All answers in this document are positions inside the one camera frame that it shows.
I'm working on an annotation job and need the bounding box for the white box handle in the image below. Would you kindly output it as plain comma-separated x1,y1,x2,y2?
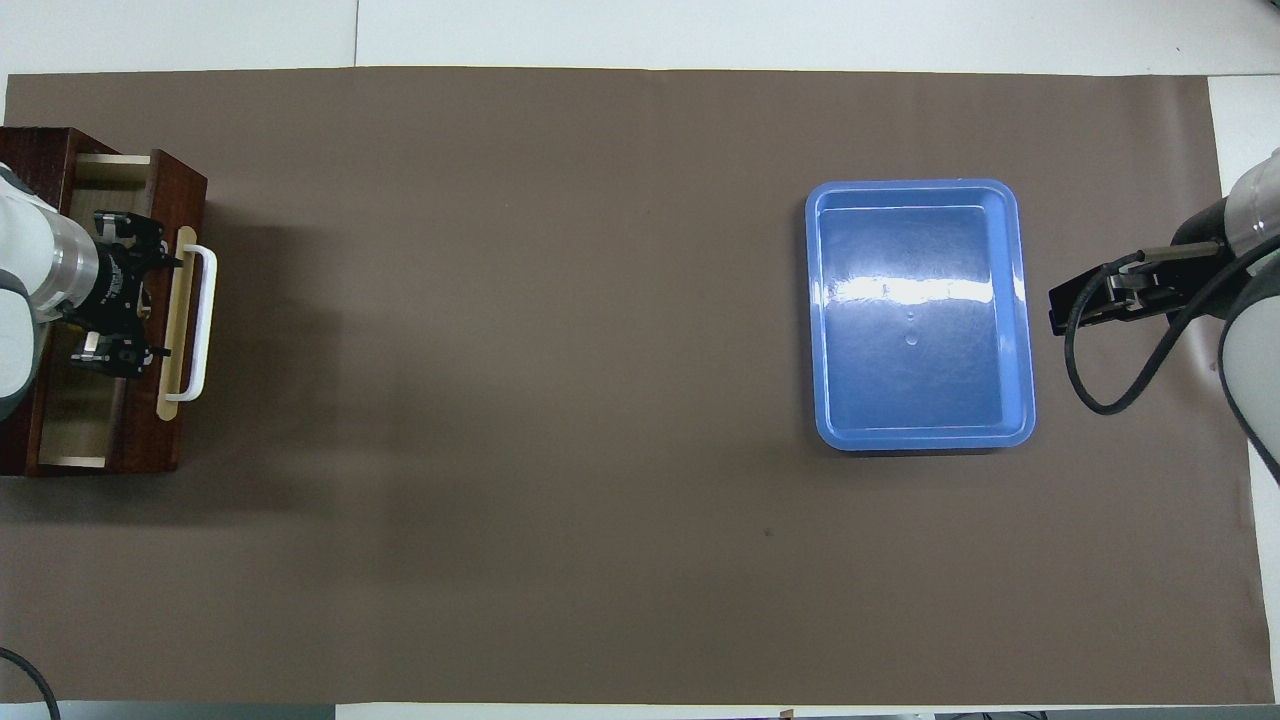
160,226,198,419

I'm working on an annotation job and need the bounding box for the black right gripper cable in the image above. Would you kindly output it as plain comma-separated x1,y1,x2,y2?
1063,243,1246,416

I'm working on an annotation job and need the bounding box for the dark wooden drawer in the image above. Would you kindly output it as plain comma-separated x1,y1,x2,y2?
25,150,209,473

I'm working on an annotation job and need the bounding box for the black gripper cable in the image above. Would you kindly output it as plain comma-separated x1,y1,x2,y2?
0,648,61,720
1063,243,1246,416

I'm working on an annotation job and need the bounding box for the white drawer handle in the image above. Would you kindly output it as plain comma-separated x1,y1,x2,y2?
178,244,218,403

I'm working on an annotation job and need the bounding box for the brown table mat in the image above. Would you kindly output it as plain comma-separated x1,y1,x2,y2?
0,67,1276,706

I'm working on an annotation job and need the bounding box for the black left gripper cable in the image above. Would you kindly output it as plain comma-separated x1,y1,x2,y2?
0,648,61,720

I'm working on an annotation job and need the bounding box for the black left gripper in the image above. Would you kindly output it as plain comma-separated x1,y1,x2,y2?
61,210,185,380

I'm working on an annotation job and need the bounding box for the blue plastic tray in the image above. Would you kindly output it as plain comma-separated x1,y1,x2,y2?
805,179,1037,452

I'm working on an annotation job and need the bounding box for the dark wooden cabinet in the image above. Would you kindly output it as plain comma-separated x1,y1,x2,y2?
0,127,91,478

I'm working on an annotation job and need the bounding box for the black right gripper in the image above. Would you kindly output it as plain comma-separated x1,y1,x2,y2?
1047,239,1232,337

